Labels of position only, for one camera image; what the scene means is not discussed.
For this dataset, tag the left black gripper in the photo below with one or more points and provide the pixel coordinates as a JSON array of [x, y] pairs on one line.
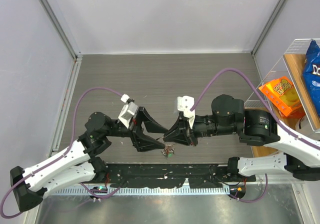
[[142, 141]]

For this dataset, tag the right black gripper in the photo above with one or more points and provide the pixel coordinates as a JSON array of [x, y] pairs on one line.
[[179, 133]]

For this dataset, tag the keyring with tagged keys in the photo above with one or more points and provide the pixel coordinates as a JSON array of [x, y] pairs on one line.
[[169, 148]]

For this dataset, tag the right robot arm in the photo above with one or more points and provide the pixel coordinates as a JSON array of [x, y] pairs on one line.
[[297, 154]]

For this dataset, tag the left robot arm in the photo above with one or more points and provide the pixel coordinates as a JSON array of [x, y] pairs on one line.
[[80, 161]]

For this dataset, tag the orange Scrub Daddy box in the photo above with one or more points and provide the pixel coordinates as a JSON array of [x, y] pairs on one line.
[[283, 95]]

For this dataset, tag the blue chip bag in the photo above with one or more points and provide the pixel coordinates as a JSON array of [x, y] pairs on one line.
[[311, 74]]

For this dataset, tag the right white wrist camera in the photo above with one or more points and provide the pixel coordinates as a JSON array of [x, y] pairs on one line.
[[183, 104]]

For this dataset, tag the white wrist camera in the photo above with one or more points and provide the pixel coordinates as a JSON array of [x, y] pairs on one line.
[[126, 114], [183, 104]]

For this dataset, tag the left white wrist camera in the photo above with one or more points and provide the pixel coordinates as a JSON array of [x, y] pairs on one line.
[[126, 114]]

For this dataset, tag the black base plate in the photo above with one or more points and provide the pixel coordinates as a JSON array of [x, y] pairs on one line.
[[169, 176]]

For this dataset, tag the white slotted cable duct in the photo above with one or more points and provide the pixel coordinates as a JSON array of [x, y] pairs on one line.
[[78, 190]]

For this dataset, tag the wire shelf rack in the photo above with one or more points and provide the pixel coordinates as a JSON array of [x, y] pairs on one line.
[[291, 64]]

